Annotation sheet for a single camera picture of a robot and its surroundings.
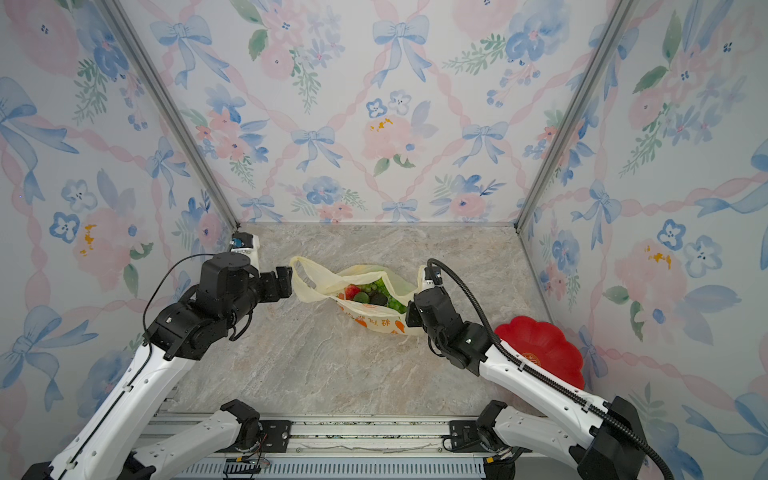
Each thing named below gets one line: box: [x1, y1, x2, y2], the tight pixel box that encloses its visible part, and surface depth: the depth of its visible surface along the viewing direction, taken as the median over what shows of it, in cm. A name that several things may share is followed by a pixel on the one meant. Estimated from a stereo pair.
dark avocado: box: [369, 293, 388, 306], surface depth 97 cm
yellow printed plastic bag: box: [290, 256, 421, 336], surface depth 85 cm
